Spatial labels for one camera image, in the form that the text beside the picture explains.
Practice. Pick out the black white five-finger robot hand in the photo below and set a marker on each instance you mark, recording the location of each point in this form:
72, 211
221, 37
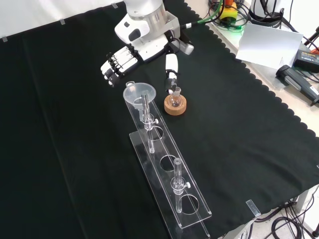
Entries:
147, 42

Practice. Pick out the translucent plastic funnel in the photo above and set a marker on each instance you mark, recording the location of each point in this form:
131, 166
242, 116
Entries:
129, 97

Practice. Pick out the clear acrylic funnel stand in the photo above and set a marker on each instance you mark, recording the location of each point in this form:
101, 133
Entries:
159, 147

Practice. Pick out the clear tape strip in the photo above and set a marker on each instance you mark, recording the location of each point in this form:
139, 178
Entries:
4, 39
114, 5
63, 22
253, 207

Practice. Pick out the small round-bottom glass flask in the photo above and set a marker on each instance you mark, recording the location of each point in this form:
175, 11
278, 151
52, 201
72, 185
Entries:
175, 100

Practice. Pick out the yellow stop button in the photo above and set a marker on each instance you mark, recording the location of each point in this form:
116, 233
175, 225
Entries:
229, 13

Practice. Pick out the pale board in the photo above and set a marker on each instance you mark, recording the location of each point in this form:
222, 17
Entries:
269, 44

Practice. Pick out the black bench cloth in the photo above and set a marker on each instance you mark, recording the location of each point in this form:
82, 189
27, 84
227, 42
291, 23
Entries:
49, 124

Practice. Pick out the black grey handheld tool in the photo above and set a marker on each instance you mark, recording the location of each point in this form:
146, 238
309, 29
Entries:
291, 77

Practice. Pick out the black power adapter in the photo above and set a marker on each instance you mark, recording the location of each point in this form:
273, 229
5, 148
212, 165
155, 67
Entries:
307, 59

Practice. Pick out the white table leg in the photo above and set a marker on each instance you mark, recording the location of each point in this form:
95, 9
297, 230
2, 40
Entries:
305, 206

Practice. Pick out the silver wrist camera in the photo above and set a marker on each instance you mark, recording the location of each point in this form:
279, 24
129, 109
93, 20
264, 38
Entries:
187, 47

